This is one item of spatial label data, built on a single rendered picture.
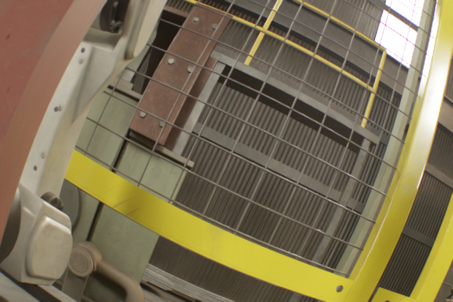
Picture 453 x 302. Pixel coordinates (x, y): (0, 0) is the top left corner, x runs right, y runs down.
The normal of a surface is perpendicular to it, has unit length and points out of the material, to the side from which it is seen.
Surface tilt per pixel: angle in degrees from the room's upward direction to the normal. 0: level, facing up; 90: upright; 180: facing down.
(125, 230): 90
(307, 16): 90
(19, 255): 103
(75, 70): 98
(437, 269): 90
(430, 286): 90
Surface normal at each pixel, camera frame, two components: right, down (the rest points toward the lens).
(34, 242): 0.66, 0.08
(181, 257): 0.16, -0.12
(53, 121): -0.07, -0.07
